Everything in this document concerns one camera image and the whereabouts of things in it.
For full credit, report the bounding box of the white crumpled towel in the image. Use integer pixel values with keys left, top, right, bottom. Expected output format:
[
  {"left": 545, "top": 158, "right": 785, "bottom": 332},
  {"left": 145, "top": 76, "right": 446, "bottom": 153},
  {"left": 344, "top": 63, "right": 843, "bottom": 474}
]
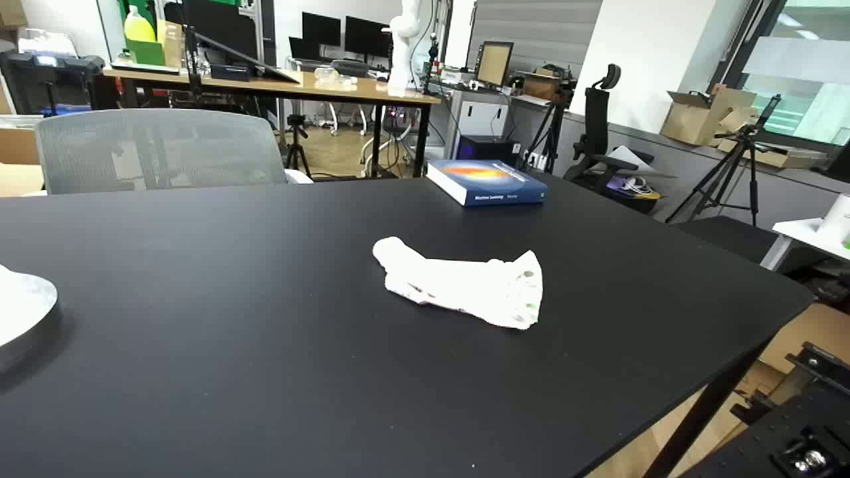
[{"left": 372, "top": 236, "right": 544, "bottom": 331}]

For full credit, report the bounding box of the blue hardcover book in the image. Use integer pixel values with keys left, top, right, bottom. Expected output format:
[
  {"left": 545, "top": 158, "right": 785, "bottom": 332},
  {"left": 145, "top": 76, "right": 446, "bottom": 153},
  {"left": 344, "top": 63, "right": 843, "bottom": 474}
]
[{"left": 426, "top": 159, "right": 549, "bottom": 207}]

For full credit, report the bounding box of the black computer tower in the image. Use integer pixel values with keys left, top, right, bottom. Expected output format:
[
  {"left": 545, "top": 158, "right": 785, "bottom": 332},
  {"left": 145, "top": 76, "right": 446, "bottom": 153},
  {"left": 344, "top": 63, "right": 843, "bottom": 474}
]
[{"left": 457, "top": 135, "right": 519, "bottom": 167}]

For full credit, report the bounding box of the white cabinet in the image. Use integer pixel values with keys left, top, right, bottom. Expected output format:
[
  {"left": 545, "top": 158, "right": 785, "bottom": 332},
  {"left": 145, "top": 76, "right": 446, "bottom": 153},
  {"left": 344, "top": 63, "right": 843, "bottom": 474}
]
[{"left": 444, "top": 90, "right": 512, "bottom": 160}]

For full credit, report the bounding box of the small black tripod stand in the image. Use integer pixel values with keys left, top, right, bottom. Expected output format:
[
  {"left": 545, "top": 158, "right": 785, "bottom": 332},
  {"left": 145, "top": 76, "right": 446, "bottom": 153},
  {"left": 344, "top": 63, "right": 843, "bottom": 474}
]
[{"left": 284, "top": 114, "right": 313, "bottom": 179}]

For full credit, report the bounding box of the long wooden table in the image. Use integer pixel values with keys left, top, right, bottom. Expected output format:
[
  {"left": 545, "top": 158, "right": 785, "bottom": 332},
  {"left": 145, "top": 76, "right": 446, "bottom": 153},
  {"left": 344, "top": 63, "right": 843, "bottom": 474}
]
[{"left": 103, "top": 66, "right": 442, "bottom": 180}]

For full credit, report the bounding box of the small framed monitor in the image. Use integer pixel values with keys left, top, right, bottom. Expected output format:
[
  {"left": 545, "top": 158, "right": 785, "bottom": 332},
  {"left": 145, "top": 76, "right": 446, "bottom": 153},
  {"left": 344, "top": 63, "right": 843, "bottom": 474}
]
[{"left": 474, "top": 41, "right": 515, "bottom": 88}]

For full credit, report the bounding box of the small brown cardboard box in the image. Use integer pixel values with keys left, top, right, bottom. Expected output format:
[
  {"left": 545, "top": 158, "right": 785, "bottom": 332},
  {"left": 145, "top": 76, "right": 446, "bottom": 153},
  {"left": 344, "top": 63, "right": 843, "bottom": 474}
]
[{"left": 523, "top": 70, "right": 562, "bottom": 101}]

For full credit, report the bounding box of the black headrest office chair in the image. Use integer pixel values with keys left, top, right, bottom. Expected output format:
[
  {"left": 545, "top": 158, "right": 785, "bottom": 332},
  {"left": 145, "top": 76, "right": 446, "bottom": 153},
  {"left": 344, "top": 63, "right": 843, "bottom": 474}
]
[{"left": 563, "top": 64, "right": 665, "bottom": 213}]

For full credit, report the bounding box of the black table robot stand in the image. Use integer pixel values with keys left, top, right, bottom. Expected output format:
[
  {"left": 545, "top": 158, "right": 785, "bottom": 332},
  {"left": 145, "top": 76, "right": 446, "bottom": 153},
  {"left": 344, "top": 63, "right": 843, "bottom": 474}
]
[{"left": 0, "top": 174, "right": 816, "bottom": 478}]

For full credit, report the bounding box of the row of monitors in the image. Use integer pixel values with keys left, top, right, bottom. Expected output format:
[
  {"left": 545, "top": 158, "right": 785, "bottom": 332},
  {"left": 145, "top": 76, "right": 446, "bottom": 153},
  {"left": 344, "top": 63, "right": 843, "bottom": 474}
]
[{"left": 289, "top": 11, "right": 392, "bottom": 62}]

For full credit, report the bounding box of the grey mesh office chair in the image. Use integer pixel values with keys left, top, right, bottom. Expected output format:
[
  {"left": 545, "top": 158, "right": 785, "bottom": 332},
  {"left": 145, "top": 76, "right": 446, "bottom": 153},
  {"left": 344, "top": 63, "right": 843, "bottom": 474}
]
[{"left": 35, "top": 108, "right": 314, "bottom": 196}]

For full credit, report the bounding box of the open cardboard box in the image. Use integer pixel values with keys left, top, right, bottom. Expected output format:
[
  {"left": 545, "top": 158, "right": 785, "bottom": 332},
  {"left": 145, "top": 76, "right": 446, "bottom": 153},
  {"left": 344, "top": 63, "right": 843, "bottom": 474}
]
[{"left": 661, "top": 84, "right": 758, "bottom": 147}]

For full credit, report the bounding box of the black pole stand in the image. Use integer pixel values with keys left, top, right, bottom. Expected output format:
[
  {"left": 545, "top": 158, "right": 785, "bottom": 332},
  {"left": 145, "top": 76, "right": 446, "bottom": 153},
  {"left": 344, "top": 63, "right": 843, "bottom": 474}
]
[{"left": 182, "top": 0, "right": 204, "bottom": 102}]

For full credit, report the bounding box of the large black monitor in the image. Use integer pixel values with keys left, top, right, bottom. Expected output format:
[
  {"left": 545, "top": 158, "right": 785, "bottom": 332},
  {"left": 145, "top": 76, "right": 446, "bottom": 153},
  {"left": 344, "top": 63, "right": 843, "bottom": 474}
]
[{"left": 164, "top": 0, "right": 261, "bottom": 64}]

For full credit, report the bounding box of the green box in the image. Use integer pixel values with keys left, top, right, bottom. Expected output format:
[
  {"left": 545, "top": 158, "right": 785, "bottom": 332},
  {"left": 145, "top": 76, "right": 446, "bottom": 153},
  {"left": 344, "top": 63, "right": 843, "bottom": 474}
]
[{"left": 125, "top": 37, "right": 167, "bottom": 66}]

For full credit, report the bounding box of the flat cardboard box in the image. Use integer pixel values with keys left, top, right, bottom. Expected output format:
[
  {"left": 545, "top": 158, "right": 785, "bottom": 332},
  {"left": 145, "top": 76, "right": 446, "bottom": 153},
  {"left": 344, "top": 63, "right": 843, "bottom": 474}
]
[{"left": 717, "top": 136, "right": 828, "bottom": 169}]

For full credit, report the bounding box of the white side table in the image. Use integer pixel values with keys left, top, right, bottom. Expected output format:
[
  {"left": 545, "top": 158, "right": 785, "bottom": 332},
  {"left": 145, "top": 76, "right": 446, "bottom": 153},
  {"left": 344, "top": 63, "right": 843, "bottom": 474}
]
[{"left": 760, "top": 218, "right": 850, "bottom": 272}]

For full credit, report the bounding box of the window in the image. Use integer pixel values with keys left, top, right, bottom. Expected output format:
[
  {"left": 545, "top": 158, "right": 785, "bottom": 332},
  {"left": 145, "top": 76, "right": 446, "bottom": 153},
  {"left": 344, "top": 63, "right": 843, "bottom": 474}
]
[{"left": 722, "top": 0, "right": 850, "bottom": 151}]

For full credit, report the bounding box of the black perforated metal plate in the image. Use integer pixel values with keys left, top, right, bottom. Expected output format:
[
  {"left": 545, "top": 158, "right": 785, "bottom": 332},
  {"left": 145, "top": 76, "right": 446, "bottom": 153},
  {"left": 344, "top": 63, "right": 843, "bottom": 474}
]
[{"left": 677, "top": 342, "right": 850, "bottom": 478}]

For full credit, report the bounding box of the black equipment case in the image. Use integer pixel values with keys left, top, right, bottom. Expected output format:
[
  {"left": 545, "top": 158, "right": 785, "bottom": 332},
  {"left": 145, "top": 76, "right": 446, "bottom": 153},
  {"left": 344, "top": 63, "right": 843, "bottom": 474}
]
[{"left": 0, "top": 52, "right": 107, "bottom": 116}]

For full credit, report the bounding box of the white cup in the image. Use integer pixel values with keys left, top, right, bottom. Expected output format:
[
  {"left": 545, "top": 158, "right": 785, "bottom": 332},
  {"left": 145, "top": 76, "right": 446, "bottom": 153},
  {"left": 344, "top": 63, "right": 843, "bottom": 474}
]
[{"left": 818, "top": 194, "right": 850, "bottom": 244}]

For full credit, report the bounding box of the camera on tripod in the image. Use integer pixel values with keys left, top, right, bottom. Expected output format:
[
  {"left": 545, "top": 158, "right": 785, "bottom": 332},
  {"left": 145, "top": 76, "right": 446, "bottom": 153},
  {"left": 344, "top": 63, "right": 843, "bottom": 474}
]
[
  {"left": 665, "top": 94, "right": 788, "bottom": 228},
  {"left": 521, "top": 80, "right": 576, "bottom": 175}
]

